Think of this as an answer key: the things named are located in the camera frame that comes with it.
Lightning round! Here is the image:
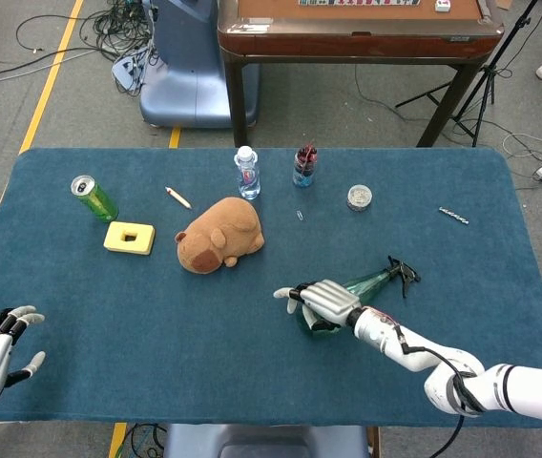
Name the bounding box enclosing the wooden pencil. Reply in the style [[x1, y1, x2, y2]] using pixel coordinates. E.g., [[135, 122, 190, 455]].
[[164, 186, 193, 211]]

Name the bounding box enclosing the yellow sponge with hole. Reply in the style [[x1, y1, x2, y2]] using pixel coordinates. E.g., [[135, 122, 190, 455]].
[[103, 220, 156, 257]]

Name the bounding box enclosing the jar with dark contents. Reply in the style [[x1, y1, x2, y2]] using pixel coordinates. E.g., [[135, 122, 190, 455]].
[[292, 139, 319, 189]]

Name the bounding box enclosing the blue table cloth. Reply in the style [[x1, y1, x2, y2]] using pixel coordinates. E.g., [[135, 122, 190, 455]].
[[0, 146, 542, 429]]

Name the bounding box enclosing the metal screw piece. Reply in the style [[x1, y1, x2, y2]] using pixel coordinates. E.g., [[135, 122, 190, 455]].
[[438, 205, 470, 226]]

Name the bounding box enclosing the brown mahjong table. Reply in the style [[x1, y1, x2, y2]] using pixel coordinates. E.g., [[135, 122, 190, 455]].
[[217, 0, 506, 148]]

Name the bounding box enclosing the grey-blue robot torso base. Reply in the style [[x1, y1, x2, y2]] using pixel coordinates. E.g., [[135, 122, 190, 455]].
[[163, 423, 370, 458]]

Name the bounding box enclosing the black floor cable bundle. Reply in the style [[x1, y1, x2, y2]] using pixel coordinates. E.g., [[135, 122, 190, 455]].
[[0, 0, 157, 96]]

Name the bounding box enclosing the black tripod stand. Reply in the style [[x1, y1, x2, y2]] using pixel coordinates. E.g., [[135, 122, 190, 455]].
[[394, 0, 539, 148]]

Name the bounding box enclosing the green transparent spray bottle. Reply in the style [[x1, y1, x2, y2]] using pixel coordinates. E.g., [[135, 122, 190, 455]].
[[297, 255, 422, 341]]

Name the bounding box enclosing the green drink can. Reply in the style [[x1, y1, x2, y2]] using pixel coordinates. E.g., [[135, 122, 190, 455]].
[[70, 175, 120, 224]]

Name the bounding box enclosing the brown capybara plush toy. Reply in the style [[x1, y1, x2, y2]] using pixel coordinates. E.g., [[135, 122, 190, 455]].
[[175, 197, 266, 274]]

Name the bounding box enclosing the clear plastic water bottle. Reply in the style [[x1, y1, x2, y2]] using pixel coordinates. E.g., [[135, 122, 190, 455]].
[[233, 145, 261, 200]]

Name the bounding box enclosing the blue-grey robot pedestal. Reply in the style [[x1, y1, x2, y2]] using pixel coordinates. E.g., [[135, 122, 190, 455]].
[[111, 0, 261, 129]]

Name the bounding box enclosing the row of face-up mahjong tiles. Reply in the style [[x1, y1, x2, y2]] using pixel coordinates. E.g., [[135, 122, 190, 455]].
[[298, 0, 421, 8]]

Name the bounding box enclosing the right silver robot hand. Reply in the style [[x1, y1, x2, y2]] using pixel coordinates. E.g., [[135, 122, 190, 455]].
[[273, 280, 365, 333]]

